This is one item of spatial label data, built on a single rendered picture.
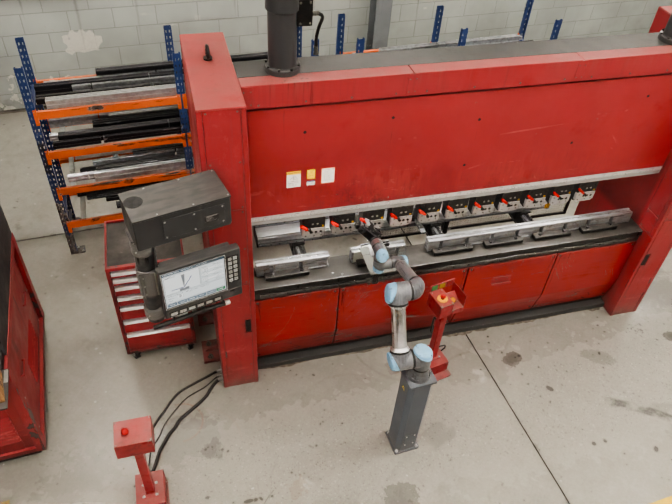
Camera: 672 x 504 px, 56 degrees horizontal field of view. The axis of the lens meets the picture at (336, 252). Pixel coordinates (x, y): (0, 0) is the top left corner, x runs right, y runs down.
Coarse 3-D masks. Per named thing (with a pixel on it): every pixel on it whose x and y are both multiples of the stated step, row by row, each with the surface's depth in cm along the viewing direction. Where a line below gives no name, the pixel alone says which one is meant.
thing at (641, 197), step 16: (656, 16) 442; (640, 176) 479; (656, 176) 463; (608, 192) 517; (624, 192) 499; (640, 192) 482; (656, 192) 466; (576, 208) 562; (592, 208) 540; (608, 208) 520; (640, 208) 484; (656, 208) 468; (640, 224) 487; (656, 224) 470; (640, 240) 489; (656, 240) 480; (640, 256) 491; (656, 256) 494; (624, 272) 512; (640, 272) 504; (656, 272) 510; (624, 288) 515; (640, 288) 520; (608, 304) 537; (624, 304) 531
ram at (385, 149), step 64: (256, 128) 346; (320, 128) 357; (384, 128) 369; (448, 128) 381; (512, 128) 394; (576, 128) 409; (640, 128) 424; (256, 192) 376; (320, 192) 389; (384, 192) 402; (448, 192) 417
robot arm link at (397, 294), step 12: (396, 288) 357; (408, 288) 358; (396, 300) 358; (408, 300) 361; (396, 312) 362; (396, 324) 364; (396, 336) 366; (396, 348) 368; (408, 348) 370; (396, 360) 367; (408, 360) 369
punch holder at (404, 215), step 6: (390, 210) 418; (396, 210) 416; (402, 210) 417; (408, 210) 419; (390, 216) 419; (402, 216) 421; (408, 216) 422; (390, 222) 422; (396, 222) 423; (402, 222) 424; (408, 222) 426
